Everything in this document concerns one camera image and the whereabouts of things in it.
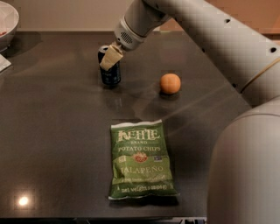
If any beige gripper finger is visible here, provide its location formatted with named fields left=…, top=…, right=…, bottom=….
left=100, top=42, right=123, bottom=71

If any white paper sheet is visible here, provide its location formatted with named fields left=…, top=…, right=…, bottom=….
left=0, top=54, right=11, bottom=73

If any green kettle chips bag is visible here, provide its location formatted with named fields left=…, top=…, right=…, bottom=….
left=108, top=120, right=178, bottom=200

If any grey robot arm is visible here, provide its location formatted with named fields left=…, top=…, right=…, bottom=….
left=101, top=0, right=280, bottom=224

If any blue pepsi can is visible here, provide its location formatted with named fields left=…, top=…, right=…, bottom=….
left=98, top=45, right=121, bottom=86

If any white bowl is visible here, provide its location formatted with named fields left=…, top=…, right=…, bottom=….
left=0, top=1, right=19, bottom=52

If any orange fruit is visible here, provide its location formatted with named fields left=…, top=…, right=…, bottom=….
left=159, top=73, right=181, bottom=95

